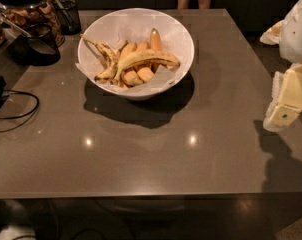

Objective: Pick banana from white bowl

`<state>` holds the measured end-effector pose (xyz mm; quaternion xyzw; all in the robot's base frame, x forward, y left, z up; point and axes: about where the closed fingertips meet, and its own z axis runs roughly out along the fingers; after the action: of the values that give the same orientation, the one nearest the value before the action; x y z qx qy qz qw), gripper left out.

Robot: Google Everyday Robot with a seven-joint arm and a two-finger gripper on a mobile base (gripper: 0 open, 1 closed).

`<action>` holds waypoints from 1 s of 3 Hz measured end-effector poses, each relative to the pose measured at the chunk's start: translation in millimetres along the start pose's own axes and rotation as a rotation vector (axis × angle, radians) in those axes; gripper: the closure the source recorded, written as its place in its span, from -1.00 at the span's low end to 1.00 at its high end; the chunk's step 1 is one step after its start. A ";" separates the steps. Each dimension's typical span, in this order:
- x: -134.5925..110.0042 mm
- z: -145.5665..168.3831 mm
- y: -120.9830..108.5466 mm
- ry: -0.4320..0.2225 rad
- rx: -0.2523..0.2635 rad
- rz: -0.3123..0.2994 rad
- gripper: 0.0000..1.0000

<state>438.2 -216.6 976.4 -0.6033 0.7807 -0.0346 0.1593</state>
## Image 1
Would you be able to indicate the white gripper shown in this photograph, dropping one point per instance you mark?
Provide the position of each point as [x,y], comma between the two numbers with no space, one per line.
[297,34]

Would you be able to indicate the black mesh pen holder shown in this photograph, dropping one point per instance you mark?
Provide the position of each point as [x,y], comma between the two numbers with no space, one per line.
[68,16]

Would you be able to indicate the left orange banana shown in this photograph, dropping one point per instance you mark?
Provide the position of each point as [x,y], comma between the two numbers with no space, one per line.
[129,77]

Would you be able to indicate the ripe spotted yellow banana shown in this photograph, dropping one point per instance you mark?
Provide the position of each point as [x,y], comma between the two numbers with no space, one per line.
[142,57]

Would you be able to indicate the white bowl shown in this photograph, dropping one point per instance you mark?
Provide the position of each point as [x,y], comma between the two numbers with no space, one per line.
[137,24]

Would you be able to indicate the black mesh cup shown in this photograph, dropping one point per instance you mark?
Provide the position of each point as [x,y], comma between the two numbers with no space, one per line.
[37,47]

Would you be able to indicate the orange banana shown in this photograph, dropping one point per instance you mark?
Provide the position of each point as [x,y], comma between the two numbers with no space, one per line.
[155,40]
[144,71]
[129,77]

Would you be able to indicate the right orange banana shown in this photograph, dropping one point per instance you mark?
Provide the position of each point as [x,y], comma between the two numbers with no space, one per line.
[155,40]

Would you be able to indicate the glass snack jar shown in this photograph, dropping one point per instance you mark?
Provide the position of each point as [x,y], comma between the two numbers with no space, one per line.
[26,13]

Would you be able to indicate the middle orange banana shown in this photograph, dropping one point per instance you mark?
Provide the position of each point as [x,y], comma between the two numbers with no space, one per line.
[144,71]

